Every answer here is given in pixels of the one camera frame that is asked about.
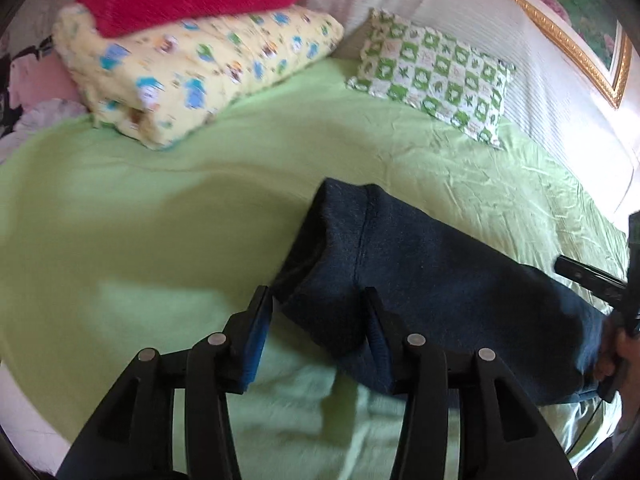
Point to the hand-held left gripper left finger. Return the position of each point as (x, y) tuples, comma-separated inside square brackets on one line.
[(258, 329)]

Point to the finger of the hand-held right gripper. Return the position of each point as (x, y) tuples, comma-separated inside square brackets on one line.
[(585, 276)]

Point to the gold framed floral picture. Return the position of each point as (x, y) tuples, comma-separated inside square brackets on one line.
[(565, 15)]

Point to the pink cloth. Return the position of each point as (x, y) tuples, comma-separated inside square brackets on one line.
[(35, 80)]

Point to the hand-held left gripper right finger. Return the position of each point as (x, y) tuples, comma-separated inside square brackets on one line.
[(376, 329)]

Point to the green bed sheet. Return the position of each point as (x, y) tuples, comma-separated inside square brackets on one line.
[(150, 200)]

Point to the green white checkered pillow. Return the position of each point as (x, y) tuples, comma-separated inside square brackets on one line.
[(435, 77)]

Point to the person's right hand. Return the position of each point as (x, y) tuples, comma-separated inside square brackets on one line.
[(612, 347)]

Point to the yellow cartoon print pillow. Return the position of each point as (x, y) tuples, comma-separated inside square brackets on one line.
[(195, 67)]

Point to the dark blue pants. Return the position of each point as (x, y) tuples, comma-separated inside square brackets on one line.
[(440, 280)]

